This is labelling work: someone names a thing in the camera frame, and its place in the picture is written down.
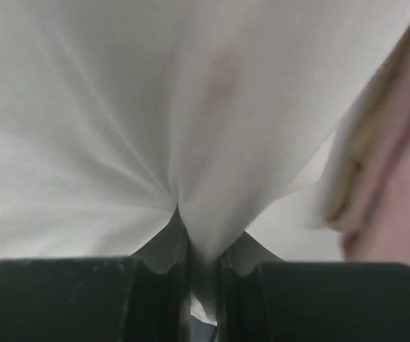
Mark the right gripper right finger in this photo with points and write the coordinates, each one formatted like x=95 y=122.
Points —
x=263 y=298

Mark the folded pink t shirt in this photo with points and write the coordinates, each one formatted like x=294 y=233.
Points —
x=377 y=221

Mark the cream white t shirt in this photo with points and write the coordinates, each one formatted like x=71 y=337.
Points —
x=116 y=114

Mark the beige folded t shirt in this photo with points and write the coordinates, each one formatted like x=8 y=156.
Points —
x=355 y=136

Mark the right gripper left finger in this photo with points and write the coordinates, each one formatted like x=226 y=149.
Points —
x=141 y=297

